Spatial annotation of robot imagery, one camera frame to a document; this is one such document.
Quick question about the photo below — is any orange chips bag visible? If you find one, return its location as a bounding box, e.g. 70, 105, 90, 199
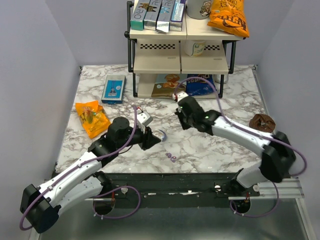
207, 0, 250, 38

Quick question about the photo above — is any white yogurt cup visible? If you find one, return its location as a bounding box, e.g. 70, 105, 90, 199
184, 40, 206, 57

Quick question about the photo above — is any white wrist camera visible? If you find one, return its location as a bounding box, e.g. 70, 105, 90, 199
137, 107, 153, 133
172, 91, 189, 102

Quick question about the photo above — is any beige black shelf rack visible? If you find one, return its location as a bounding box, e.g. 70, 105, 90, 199
124, 0, 242, 98

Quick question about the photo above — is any orange candy bag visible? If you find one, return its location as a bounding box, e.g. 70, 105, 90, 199
75, 100, 111, 139

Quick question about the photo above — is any gold brown snack bag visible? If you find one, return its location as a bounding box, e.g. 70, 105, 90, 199
151, 73, 188, 98

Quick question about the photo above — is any grey printed mug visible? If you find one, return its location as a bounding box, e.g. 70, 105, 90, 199
186, 0, 213, 20

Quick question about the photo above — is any purple white box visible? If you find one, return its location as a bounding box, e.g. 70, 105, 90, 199
169, 0, 186, 32

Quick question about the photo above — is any teal RiO box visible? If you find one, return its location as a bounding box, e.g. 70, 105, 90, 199
130, 0, 150, 31

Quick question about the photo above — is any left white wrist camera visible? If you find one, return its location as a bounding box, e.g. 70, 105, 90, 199
137, 107, 153, 133

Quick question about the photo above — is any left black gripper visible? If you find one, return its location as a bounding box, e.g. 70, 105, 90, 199
117, 124, 162, 152

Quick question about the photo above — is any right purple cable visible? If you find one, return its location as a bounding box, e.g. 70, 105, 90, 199
173, 77, 308, 218

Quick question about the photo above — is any blue Doritos bag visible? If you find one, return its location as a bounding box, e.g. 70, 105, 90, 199
185, 74, 215, 96

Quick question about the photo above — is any lavender earbud charging case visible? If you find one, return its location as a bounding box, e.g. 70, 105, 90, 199
159, 130, 167, 142

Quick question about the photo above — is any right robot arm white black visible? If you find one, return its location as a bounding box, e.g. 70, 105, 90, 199
172, 92, 296, 196

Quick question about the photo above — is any blue razor box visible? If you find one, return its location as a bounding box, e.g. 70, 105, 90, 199
101, 74, 126, 105

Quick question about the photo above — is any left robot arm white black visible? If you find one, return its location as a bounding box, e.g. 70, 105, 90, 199
20, 113, 167, 234

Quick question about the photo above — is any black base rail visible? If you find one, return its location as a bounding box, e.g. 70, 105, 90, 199
49, 172, 261, 210

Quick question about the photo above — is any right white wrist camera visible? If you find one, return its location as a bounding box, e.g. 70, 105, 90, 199
172, 91, 189, 102

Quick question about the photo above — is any silver blue RiO box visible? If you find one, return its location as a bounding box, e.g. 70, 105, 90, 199
156, 0, 175, 33

